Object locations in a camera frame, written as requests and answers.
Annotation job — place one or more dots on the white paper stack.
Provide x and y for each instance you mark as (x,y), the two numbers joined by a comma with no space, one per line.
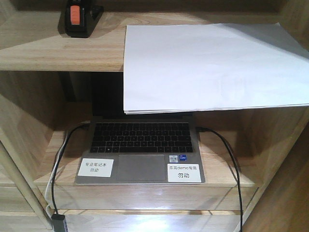
(182,68)

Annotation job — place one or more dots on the black stapler orange button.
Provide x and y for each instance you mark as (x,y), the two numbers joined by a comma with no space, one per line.
(79,18)

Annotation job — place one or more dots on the grey open laptop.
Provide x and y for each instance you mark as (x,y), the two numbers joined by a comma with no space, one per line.
(141,146)

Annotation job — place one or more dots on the white label sticker right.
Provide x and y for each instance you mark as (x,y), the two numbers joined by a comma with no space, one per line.
(184,173)

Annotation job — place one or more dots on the white label sticker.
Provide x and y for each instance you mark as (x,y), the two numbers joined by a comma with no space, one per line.
(96,167)
(184,173)

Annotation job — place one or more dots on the white label sticker left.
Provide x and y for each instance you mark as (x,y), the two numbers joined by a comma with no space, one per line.
(96,167)

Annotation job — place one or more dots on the wooden shelf unit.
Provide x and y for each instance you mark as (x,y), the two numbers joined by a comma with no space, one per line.
(272,145)

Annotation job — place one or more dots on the grey usb hub adapter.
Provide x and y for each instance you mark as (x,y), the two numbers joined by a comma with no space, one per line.
(59,223)

